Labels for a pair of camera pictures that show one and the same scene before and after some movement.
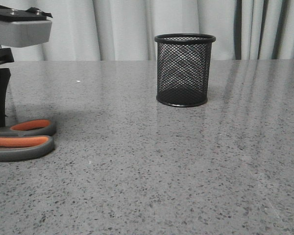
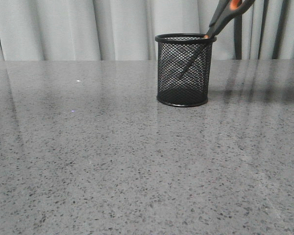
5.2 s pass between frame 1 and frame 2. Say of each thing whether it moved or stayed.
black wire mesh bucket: stayed
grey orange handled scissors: moved
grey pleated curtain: stayed
